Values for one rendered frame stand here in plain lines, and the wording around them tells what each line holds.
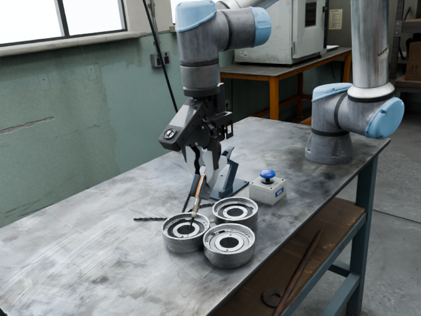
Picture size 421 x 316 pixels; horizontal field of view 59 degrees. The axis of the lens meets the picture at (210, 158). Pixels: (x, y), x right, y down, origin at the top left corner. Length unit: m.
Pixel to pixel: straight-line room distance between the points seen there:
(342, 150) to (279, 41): 1.91
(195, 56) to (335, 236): 0.82
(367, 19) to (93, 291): 0.85
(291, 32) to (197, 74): 2.29
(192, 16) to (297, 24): 2.28
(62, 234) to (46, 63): 1.49
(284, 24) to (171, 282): 2.47
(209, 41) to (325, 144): 0.60
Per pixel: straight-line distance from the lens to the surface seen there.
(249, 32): 0.74
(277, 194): 0.96
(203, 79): 0.70
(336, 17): 4.65
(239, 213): 0.89
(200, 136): 0.73
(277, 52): 3.02
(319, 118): 1.17
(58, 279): 0.82
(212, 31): 0.70
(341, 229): 1.34
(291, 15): 2.94
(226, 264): 0.74
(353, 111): 1.08
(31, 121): 2.30
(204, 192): 0.78
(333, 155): 1.19
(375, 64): 1.03
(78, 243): 0.91
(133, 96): 2.65
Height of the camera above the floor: 1.28
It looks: 22 degrees down
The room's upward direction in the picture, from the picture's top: 4 degrees counter-clockwise
